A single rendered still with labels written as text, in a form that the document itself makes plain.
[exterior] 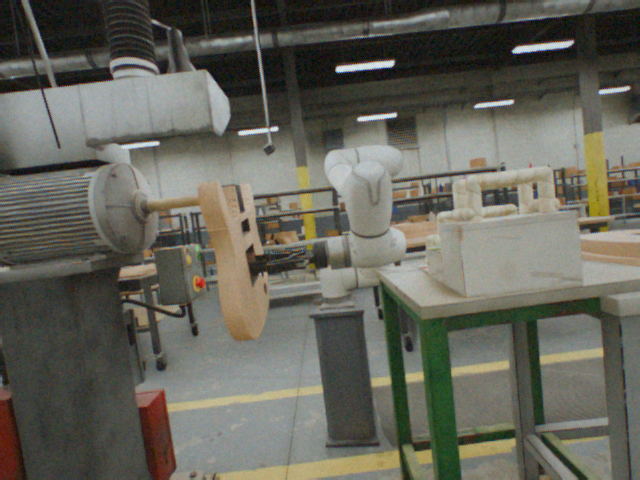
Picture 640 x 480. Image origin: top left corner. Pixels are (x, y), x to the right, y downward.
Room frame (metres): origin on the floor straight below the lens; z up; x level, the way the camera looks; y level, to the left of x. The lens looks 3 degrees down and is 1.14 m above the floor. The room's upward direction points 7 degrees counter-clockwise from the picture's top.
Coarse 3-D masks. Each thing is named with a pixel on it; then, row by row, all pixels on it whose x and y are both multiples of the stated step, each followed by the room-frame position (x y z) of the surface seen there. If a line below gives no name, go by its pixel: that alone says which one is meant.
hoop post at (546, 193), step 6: (552, 174) 0.71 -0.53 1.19; (540, 180) 0.72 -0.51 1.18; (546, 180) 0.71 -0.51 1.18; (552, 180) 0.71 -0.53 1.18; (540, 186) 0.72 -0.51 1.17; (546, 186) 0.71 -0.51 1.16; (552, 186) 0.71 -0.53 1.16; (540, 192) 0.72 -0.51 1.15; (546, 192) 0.71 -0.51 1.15; (552, 192) 0.71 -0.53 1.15; (540, 198) 0.72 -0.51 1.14; (546, 198) 0.71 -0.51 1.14; (552, 198) 0.71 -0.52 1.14; (540, 204) 0.73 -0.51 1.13; (546, 204) 0.71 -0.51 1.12; (552, 204) 0.71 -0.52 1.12; (540, 210) 0.73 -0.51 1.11; (546, 210) 0.71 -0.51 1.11; (552, 210) 0.71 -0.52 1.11
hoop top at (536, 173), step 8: (528, 168) 0.72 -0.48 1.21; (536, 168) 0.72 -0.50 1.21; (544, 168) 0.71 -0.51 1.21; (472, 176) 0.72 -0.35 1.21; (480, 176) 0.72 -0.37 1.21; (488, 176) 0.72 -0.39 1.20; (496, 176) 0.72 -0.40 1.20; (504, 176) 0.71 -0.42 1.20; (512, 176) 0.71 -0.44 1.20; (520, 176) 0.71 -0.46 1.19; (528, 176) 0.71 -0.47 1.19; (536, 176) 0.71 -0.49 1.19; (544, 176) 0.71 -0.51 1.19; (480, 184) 0.72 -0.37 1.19; (488, 184) 0.72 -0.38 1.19; (496, 184) 0.72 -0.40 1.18; (504, 184) 0.72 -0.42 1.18
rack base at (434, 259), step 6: (438, 246) 1.01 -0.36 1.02; (426, 252) 1.01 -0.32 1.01; (432, 252) 0.94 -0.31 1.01; (438, 252) 0.88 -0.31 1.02; (426, 258) 1.01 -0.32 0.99; (432, 258) 0.95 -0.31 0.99; (438, 258) 0.89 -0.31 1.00; (432, 264) 0.95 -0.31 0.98; (438, 264) 0.89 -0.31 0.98; (432, 270) 0.96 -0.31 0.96; (438, 270) 0.90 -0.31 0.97; (432, 276) 0.97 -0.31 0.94; (438, 276) 0.90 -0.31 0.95
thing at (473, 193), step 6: (468, 186) 0.73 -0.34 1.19; (474, 186) 0.72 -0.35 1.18; (468, 192) 0.73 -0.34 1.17; (474, 192) 0.72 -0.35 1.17; (480, 192) 0.72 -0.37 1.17; (468, 198) 0.73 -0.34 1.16; (474, 198) 0.72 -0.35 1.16; (480, 198) 0.72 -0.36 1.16; (468, 204) 0.73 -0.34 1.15; (474, 204) 0.72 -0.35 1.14; (480, 204) 0.72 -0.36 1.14; (474, 210) 0.72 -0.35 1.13; (480, 210) 0.72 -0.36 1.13; (480, 216) 0.72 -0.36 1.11; (474, 222) 0.72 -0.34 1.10
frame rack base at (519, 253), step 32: (480, 224) 0.71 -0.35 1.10; (512, 224) 0.70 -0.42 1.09; (544, 224) 0.70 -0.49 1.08; (576, 224) 0.70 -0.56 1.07; (448, 256) 0.80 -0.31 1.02; (480, 256) 0.71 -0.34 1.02; (512, 256) 0.70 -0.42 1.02; (544, 256) 0.70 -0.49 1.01; (576, 256) 0.70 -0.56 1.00; (480, 288) 0.71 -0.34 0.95; (512, 288) 0.70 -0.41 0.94; (544, 288) 0.70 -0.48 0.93
